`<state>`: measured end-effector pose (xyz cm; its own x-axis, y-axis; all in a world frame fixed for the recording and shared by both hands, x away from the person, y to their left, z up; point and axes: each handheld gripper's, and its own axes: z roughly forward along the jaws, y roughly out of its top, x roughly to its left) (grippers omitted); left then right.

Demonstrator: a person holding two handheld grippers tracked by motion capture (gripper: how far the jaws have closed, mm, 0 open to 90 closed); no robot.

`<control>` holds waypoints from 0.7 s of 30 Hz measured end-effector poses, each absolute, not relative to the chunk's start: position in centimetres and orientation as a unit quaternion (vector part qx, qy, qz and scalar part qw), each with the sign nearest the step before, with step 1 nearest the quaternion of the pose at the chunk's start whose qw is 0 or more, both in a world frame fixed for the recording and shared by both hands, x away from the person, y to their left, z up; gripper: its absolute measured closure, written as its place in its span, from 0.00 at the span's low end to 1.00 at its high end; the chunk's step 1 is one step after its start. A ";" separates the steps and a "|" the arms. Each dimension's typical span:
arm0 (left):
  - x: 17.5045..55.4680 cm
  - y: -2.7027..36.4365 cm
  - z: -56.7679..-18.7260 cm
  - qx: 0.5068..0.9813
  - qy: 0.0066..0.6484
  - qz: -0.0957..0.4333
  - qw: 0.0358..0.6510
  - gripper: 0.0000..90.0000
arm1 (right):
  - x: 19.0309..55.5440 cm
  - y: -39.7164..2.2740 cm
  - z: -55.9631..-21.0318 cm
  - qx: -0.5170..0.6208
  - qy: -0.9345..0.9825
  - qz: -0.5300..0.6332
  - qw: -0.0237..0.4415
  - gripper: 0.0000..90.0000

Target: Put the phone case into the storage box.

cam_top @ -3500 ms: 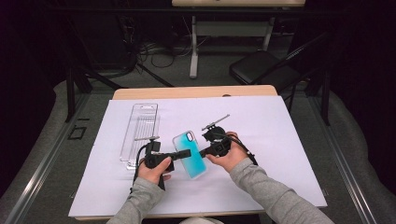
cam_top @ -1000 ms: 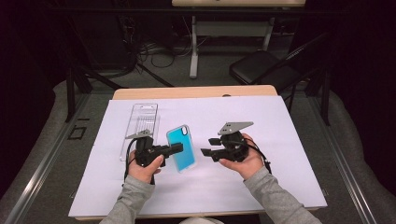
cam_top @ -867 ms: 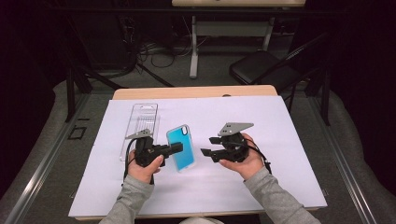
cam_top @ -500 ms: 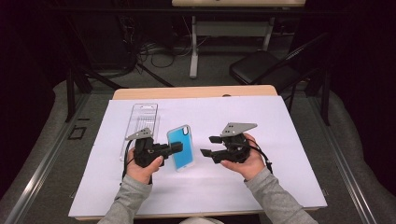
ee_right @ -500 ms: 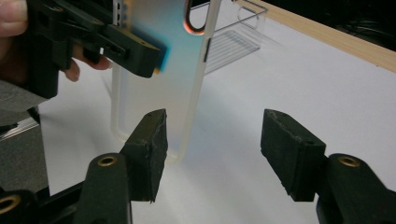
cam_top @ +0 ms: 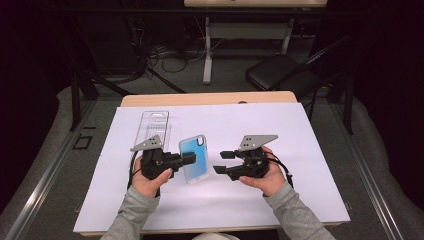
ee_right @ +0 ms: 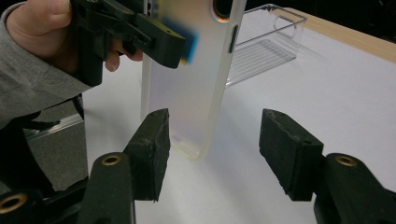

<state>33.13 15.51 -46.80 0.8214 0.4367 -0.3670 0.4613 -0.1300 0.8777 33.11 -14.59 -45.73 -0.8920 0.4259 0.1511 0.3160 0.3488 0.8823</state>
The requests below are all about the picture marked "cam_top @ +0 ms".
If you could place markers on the person's left hand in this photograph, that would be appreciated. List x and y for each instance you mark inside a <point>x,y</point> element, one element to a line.
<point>148,186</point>

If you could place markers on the white table sheet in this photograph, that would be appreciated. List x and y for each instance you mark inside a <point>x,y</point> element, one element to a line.
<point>216,203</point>

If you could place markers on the blue phone case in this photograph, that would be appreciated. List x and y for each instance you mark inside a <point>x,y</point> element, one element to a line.
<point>196,171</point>

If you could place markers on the black folding chair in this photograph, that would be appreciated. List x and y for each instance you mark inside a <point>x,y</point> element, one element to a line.
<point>276,71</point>

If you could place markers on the white-legged desk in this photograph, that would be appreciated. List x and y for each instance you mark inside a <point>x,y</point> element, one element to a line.
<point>246,31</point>

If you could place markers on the black metal stand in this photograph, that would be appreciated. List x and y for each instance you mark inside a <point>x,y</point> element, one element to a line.
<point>349,106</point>
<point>76,100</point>

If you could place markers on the clear plastic packaging tray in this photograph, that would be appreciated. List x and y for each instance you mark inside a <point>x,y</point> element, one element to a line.
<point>154,125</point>

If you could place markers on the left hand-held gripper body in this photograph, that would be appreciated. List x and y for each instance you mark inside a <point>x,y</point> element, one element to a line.
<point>153,163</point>

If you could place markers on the person's right hand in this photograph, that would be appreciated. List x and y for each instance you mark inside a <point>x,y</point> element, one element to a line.
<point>271,183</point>

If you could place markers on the short black tape strip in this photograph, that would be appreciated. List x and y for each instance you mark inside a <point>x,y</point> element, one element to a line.
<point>89,127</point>

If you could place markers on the aluminium floor rail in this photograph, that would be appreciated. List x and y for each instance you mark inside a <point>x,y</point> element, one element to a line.
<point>370,180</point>
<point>46,176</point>

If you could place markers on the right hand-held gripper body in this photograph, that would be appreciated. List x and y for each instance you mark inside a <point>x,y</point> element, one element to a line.
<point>255,165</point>

